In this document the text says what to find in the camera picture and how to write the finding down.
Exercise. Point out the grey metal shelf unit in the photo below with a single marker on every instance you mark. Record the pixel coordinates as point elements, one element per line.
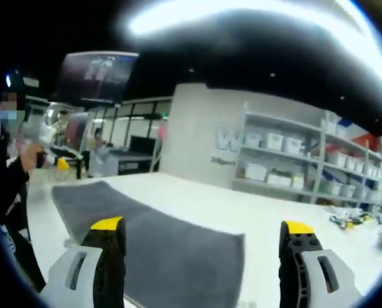
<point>321,160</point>

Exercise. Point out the dark red banner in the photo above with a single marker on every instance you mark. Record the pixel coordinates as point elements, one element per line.
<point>76,131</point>

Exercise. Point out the row of white storage bins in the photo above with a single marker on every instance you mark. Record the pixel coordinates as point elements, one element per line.
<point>275,141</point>

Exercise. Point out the long ceiling light strip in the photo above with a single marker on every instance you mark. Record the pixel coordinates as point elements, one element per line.
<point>178,19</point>

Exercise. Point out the person's blue face mask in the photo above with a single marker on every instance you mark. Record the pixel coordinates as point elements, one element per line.
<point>9,117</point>

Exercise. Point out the hanging dark monitor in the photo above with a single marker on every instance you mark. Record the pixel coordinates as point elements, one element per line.
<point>94,77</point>

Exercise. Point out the grey towel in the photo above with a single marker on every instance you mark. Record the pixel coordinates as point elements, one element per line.
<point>161,231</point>

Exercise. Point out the person's left hand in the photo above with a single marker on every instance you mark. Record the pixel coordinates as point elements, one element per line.
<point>28,160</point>

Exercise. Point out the dark cabinet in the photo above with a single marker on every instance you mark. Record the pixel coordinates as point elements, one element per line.
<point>136,160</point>

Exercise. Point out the pile of yellow black tools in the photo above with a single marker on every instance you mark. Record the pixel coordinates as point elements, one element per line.
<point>348,221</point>

